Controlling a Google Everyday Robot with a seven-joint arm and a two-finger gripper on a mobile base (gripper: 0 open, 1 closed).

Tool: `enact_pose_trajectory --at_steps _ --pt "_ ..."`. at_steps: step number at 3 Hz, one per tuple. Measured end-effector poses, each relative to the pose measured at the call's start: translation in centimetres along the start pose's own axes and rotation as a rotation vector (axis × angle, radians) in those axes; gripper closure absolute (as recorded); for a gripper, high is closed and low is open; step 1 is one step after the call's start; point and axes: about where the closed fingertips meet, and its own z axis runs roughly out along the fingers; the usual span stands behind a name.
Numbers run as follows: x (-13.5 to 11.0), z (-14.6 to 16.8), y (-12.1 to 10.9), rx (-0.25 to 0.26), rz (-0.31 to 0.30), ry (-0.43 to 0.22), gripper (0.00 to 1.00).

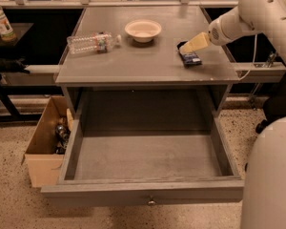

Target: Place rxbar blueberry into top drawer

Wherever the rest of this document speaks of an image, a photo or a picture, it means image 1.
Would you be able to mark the items inside cardboard box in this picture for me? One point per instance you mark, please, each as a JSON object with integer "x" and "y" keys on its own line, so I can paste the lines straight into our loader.
{"x": 63, "y": 134}

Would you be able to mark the black office chair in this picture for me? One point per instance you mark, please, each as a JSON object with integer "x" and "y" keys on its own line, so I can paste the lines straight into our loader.
{"x": 274, "y": 108}

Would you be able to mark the white paper bowl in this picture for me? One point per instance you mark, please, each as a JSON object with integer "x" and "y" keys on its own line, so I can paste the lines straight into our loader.
{"x": 143, "y": 30}

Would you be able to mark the clear plastic water bottle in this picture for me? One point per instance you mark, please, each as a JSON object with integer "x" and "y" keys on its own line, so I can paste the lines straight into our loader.
{"x": 95, "y": 42}

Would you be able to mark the green labelled bottle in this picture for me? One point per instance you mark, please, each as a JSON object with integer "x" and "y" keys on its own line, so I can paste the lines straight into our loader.
{"x": 7, "y": 33}

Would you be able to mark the open grey top drawer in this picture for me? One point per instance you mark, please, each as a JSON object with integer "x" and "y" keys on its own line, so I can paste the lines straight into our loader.
{"x": 127, "y": 147}

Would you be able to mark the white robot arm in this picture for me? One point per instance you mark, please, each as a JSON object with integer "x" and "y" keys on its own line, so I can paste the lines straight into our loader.
{"x": 264, "y": 193}

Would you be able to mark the dark blue rxbar wrapper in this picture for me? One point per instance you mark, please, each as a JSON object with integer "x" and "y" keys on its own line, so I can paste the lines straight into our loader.
{"x": 190, "y": 59}

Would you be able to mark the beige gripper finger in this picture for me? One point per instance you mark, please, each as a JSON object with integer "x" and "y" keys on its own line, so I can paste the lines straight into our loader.
{"x": 198, "y": 42}

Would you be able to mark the cardboard box on floor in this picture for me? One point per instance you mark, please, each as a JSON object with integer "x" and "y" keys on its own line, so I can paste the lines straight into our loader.
{"x": 43, "y": 162}

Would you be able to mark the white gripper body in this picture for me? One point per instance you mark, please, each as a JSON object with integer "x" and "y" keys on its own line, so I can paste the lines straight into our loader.
{"x": 217, "y": 32}

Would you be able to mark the black side table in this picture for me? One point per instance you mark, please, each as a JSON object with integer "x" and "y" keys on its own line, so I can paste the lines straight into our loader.
{"x": 14, "y": 66}

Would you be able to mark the grey cabinet with top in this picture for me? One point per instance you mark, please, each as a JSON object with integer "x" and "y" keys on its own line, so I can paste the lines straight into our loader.
{"x": 157, "y": 63}

